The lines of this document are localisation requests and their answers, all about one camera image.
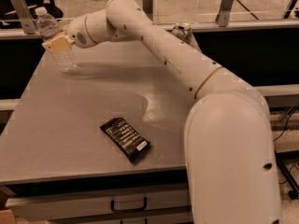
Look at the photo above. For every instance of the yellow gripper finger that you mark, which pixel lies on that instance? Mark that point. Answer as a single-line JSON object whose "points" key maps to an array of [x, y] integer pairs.
{"points": [[58, 44]]}

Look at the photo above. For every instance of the clear plastic water bottle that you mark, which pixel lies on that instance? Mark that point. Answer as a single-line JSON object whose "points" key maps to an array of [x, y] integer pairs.
{"points": [[48, 27]]}

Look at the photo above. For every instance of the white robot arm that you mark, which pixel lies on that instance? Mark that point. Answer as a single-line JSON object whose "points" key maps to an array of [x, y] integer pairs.
{"points": [[228, 142]]}

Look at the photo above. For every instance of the black office chair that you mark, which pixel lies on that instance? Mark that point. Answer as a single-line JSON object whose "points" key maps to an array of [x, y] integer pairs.
{"points": [[9, 18]]}

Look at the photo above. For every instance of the white green soda can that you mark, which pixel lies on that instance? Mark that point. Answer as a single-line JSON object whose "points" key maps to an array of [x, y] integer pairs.
{"points": [[182, 31]]}

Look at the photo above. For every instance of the black snack bar wrapper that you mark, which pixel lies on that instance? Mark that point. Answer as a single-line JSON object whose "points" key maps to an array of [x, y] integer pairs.
{"points": [[125, 137]]}

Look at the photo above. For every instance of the grey cabinet drawer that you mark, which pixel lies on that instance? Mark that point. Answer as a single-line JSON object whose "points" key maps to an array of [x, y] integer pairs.
{"points": [[93, 203]]}

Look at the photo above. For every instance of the lower cabinet drawer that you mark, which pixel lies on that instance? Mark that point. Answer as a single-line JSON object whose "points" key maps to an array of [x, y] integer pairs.
{"points": [[174, 218]]}

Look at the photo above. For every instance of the black stand leg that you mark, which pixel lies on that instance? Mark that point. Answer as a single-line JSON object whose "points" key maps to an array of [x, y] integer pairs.
{"points": [[280, 158]]}

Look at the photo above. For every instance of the left metal rail bracket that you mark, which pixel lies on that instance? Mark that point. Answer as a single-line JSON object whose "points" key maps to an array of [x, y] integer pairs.
{"points": [[27, 22]]}

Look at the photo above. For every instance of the metal rail bracket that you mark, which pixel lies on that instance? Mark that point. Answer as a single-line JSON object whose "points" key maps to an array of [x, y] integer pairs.
{"points": [[148, 8], [223, 15], [27, 22]]}

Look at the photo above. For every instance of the middle metal rail bracket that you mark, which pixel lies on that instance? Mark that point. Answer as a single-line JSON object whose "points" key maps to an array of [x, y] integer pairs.
{"points": [[148, 8]]}

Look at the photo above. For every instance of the right metal rail bracket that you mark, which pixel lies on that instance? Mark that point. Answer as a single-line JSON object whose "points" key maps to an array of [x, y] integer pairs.
{"points": [[223, 15]]}

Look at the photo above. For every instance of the black drawer handle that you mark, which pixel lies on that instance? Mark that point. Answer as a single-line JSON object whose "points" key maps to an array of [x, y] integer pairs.
{"points": [[129, 206]]}

